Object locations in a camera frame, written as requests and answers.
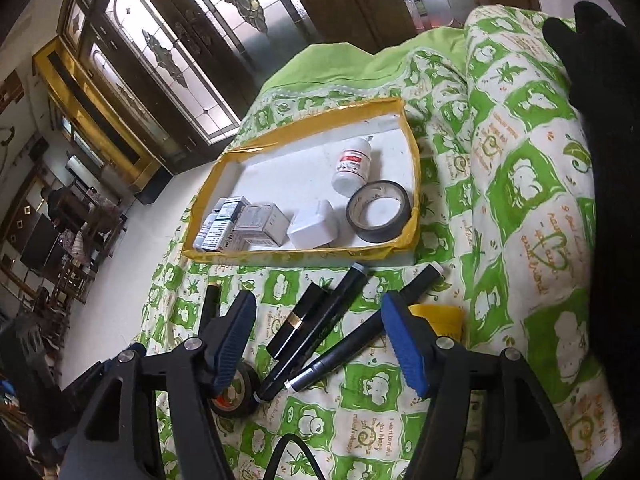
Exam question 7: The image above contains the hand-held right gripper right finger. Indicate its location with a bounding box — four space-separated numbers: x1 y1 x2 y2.
381 291 583 480

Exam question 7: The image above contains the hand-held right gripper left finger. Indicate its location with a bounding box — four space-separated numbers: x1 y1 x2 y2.
57 289 258 480

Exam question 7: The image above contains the black pen with gold tip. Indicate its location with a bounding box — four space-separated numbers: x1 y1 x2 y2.
200 282 223 331

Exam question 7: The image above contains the yellow tape roll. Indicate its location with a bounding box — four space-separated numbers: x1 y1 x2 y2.
407 304 466 346

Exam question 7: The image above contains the black tape roll red core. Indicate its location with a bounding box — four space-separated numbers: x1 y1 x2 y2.
210 360 261 418

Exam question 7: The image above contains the black marker white end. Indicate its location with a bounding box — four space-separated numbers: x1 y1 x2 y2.
285 262 446 393

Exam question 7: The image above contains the black lipstick tube gold band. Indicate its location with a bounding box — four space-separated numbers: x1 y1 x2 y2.
265 282 328 358

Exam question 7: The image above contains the black marker grey end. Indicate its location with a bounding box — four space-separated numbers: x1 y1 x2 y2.
257 262 371 403

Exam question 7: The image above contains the blue and white medicine box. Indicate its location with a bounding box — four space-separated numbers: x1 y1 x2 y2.
205 217 237 252

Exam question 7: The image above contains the white bottle with green label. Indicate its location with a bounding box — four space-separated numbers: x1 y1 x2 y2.
195 211 217 252

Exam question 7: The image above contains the grey medicine box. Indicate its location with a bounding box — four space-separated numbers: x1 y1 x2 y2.
232 202 292 249

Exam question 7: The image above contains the black tape roll beige core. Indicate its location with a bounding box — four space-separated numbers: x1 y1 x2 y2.
346 180 412 242

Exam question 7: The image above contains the green and white medicine box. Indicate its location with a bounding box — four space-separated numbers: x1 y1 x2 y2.
219 196 252 226

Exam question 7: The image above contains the white charger plug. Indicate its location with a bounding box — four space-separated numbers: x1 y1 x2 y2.
287 199 340 250

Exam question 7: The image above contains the white tray with yellow tape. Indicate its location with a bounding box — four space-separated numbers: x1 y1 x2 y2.
181 99 420 266

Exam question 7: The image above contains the white pill bottle red label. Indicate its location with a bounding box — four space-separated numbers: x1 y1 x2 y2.
332 137 373 196

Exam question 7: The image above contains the dark wooden furniture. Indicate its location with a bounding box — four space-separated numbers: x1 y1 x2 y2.
20 180 131 311

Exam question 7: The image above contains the green printed blanket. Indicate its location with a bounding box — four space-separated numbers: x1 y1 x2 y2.
135 5 626 480

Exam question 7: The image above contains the gold framed cabinet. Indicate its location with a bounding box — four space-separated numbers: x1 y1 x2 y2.
32 40 173 206

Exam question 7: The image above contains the black cloth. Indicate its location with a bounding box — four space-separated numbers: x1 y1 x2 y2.
542 0 640 480

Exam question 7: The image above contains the leaded glass wooden door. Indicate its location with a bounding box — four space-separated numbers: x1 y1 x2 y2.
60 0 311 171

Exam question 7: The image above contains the braided black cable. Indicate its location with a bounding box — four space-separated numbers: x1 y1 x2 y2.
262 432 326 480

